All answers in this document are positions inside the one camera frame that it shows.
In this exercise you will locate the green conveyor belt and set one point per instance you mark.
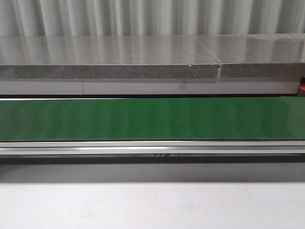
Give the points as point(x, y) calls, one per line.
point(108, 126)

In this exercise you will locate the grey stone counter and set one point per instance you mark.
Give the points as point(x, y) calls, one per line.
point(169, 65)

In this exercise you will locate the red plastic tray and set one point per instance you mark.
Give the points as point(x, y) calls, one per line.
point(301, 91)

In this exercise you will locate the white pleated curtain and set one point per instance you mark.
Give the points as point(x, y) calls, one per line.
point(150, 17)

